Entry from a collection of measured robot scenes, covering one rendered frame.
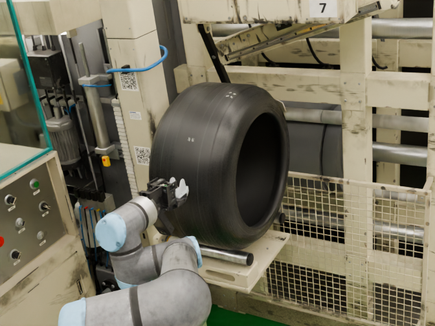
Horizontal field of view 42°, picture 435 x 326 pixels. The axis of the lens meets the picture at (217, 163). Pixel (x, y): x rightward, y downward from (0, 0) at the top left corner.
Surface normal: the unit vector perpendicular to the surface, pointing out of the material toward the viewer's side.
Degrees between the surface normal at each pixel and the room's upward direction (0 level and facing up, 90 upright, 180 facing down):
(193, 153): 55
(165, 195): 84
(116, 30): 90
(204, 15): 90
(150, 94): 90
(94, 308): 11
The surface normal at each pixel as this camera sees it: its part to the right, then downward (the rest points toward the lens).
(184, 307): 0.63, -0.32
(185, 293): 0.57, -0.63
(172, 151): -0.47, -0.13
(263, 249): -0.12, -0.89
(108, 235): -0.51, 0.25
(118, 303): -0.14, -0.76
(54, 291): 0.86, 0.12
